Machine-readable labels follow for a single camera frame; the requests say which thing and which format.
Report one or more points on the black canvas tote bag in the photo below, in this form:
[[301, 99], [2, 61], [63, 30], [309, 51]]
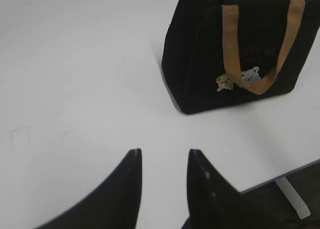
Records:
[[221, 53]]

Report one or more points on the white table leg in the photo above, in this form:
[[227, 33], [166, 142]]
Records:
[[293, 197]]

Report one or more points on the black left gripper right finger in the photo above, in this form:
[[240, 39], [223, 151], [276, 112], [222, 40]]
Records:
[[213, 203]]

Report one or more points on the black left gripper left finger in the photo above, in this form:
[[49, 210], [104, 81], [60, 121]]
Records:
[[114, 204]]

